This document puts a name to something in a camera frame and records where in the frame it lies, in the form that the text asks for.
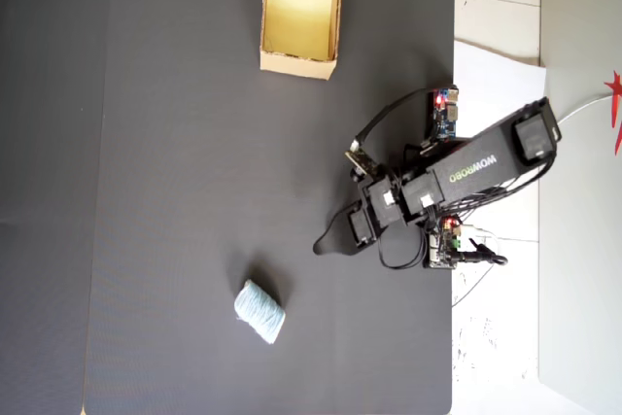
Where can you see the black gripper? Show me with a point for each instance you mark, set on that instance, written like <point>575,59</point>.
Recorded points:
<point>365,226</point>

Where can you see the red paper star cutout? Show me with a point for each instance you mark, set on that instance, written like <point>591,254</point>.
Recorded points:
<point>616,94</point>

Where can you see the narrow black foam mat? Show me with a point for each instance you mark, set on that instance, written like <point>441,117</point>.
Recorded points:
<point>44,191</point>

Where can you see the grey white board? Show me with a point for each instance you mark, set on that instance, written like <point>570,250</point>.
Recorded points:
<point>583,264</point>

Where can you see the white paper sheet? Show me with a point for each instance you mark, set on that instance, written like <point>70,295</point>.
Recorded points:
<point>491,94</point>

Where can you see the light blue yarn-wrapped block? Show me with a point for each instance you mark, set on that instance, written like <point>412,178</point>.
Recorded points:
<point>259,312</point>

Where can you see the motor driver circuit board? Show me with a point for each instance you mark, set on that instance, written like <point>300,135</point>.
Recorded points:
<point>439,247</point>

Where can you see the large black foam mat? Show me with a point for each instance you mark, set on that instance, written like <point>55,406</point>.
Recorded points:
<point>194,167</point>

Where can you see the small camera circuit board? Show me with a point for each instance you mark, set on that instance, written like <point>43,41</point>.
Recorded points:
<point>360,158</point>

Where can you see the open cardboard box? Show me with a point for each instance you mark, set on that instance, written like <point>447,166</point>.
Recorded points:
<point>296,67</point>

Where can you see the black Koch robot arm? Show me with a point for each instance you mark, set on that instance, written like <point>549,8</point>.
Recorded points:
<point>476,167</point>

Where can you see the blue microcontroller board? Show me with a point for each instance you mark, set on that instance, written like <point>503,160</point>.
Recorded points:
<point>444,116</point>

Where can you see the black barrel power plug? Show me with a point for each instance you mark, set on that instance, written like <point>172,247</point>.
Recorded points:
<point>478,257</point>

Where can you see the yellow foam pad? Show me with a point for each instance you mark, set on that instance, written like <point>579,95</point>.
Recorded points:
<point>297,21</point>

